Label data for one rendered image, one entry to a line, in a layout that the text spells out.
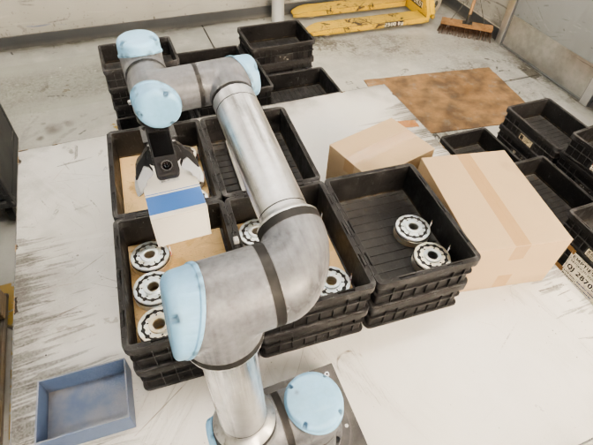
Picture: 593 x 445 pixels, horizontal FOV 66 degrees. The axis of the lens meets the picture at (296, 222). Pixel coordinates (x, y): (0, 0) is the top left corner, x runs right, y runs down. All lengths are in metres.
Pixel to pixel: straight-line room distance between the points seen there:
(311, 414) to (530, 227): 0.86
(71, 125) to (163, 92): 2.64
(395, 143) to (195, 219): 0.88
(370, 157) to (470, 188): 0.34
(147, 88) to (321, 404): 0.64
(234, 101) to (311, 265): 0.31
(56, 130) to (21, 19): 1.27
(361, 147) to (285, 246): 1.06
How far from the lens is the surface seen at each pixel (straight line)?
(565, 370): 1.47
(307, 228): 0.61
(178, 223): 1.01
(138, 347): 1.06
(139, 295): 1.22
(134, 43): 0.87
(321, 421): 0.92
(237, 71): 0.82
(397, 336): 1.34
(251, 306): 0.56
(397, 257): 1.33
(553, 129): 2.95
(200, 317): 0.55
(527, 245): 1.40
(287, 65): 2.87
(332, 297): 1.09
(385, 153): 1.61
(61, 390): 1.33
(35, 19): 4.40
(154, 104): 0.78
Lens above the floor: 1.84
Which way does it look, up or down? 48 degrees down
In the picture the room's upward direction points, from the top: 3 degrees clockwise
